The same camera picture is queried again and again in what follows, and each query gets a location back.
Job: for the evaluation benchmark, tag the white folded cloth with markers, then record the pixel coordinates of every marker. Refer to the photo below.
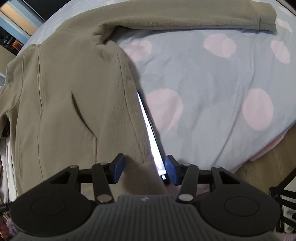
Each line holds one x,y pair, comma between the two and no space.
7,166

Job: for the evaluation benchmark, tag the black metal rack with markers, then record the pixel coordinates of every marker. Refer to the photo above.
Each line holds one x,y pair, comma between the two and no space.
276,197

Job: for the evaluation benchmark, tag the smartphone with lit screen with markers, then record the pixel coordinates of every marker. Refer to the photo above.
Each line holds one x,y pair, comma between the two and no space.
152,143

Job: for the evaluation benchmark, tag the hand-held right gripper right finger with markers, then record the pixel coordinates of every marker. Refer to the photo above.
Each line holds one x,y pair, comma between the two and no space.
171,170

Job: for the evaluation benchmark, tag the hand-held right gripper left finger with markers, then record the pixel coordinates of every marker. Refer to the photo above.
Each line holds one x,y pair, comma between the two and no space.
119,169

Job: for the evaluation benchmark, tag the beige fleece jacket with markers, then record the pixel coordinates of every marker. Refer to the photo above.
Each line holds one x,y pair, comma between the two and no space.
69,104

